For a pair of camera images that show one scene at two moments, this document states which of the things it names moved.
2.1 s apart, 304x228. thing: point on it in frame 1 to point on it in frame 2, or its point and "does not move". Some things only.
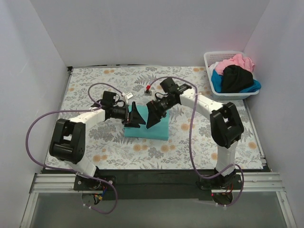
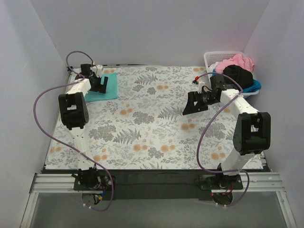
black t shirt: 236,79 does not move
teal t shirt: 159,131 to 111,90
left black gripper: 129,114 to 97,84
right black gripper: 152,109 to 199,102
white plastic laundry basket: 211,58 does not move
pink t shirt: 237,60 does not move
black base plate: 154,185 does not move
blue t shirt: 256,85 does not move
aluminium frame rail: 64,184 does not move
